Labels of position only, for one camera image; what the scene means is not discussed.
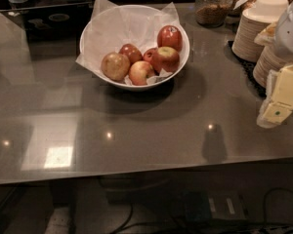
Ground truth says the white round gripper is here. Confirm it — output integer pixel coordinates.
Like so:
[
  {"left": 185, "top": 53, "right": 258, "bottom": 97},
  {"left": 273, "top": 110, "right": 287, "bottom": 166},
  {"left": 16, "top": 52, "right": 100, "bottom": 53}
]
[{"left": 254, "top": 2, "right": 293, "bottom": 129}]

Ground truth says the yellowish brown apple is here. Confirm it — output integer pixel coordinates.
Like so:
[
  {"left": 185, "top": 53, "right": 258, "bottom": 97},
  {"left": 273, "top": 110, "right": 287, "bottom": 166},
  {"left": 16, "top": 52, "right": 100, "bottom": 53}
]
[{"left": 101, "top": 52, "right": 131, "bottom": 81}]

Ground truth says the white paper bowl stack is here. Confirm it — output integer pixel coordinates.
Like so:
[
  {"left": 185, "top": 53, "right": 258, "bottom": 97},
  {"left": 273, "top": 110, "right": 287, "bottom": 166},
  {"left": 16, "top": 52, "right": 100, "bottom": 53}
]
[{"left": 243, "top": 0, "right": 289, "bottom": 23}]

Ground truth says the red apple green top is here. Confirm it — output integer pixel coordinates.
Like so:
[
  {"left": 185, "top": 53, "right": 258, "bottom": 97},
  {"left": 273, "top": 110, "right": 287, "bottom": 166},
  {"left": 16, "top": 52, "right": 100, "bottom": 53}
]
[{"left": 150, "top": 47, "right": 180, "bottom": 73}]

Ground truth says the red apple with sticker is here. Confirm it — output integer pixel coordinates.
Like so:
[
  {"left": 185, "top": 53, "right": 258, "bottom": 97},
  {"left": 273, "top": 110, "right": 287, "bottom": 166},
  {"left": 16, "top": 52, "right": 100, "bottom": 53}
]
[{"left": 157, "top": 25, "right": 183, "bottom": 52}]

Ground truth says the small red middle apple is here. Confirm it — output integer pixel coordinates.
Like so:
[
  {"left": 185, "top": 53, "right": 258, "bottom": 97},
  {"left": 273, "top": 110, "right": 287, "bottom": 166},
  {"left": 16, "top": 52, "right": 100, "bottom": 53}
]
[{"left": 143, "top": 48, "right": 156, "bottom": 62}]

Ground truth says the yellow-red front apple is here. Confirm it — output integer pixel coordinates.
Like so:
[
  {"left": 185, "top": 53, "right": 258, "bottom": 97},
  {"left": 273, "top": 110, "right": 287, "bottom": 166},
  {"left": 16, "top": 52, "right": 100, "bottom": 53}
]
[{"left": 129, "top": 60, "right": 155, "bottom": 86}]

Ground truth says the red apple behind left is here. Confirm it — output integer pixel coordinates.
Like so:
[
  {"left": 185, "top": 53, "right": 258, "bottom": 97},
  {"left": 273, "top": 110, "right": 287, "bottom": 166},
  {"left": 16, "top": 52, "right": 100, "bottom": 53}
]
[{"left": 119, "top": 44, "right": 143, "bottom": 63}]

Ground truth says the front paper plate stack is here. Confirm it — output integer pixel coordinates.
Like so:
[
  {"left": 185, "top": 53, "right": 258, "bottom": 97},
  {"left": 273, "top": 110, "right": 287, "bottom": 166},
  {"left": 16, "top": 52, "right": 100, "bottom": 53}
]
[{"left": 253, "top": 46, "right": 286, "bottom": 87}]

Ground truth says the paper plate stack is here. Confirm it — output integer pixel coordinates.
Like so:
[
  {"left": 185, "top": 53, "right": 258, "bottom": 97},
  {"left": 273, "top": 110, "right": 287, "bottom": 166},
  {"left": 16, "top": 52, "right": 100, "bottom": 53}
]
[
  {"left": 231, "top": 8, "right": 269, "bottom": 62},
  {"left": 253, "top": 46, "right": 286, "bottom": 87}
]

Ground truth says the black rubber mat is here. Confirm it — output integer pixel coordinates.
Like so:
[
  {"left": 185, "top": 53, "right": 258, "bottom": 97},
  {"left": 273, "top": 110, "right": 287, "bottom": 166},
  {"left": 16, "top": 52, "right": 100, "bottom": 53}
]
[{"left": 228, "top": 41, "right": 266, "bottom": 99}]

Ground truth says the back paper plate stack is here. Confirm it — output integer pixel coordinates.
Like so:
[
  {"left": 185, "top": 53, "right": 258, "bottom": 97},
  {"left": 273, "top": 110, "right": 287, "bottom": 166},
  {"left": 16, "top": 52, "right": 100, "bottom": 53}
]
[{"left": 231, "top": 8, "right": 269, "bottom": 62}]

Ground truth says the glass jar with grains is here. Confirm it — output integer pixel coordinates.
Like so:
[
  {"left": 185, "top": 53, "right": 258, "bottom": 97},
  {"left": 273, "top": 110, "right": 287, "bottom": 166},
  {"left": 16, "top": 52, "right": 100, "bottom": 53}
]
[{"left": 194, "top": 0, "right": 233, "bottom": 27}]

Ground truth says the black box under table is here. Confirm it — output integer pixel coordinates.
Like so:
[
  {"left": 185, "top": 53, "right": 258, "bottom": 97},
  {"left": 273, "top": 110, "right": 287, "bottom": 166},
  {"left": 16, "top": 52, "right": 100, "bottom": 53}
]
[{"left": 183, "top": 191, "right": 248, "bottom": 225}]

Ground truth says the white paper liner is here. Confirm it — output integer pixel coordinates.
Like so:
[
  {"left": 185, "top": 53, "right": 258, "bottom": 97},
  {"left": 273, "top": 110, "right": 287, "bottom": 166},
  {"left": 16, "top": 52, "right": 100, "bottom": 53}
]
[{"left": 75, "top": 0, "right": 181, "bottom": 86}]

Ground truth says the black laptop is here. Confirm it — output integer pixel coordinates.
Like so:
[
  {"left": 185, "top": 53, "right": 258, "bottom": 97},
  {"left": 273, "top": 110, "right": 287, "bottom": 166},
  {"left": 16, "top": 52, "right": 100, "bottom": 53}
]
[{"left": 0, "top": 2, "right": 93, "bottom": 45}]

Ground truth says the black floor cable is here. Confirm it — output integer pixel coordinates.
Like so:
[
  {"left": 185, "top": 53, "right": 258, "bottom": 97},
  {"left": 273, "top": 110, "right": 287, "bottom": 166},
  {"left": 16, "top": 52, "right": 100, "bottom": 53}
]
[{"left": 262, "top": 187, "right": 293, "bottom": 226}]

